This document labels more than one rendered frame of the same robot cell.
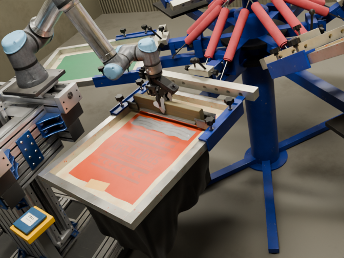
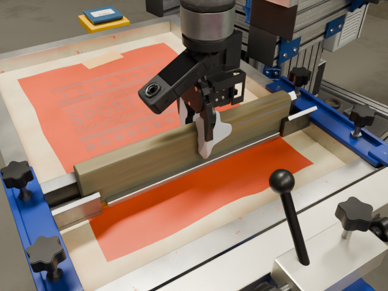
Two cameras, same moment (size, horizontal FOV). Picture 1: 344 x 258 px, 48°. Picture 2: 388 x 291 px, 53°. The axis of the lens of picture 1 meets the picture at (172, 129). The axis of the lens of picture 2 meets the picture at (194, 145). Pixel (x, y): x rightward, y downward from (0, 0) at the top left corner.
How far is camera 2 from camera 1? 1.83 m
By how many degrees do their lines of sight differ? 76
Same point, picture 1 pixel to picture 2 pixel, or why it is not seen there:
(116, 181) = (84, 74)
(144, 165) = (85, 104)
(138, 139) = (168, 112)
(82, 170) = (153, 52)
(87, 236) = not seen: hidden behind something
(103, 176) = (115, 66)
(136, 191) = (36, 86)
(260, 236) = not seen: outside the picture
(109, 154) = not seen: hidden behind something
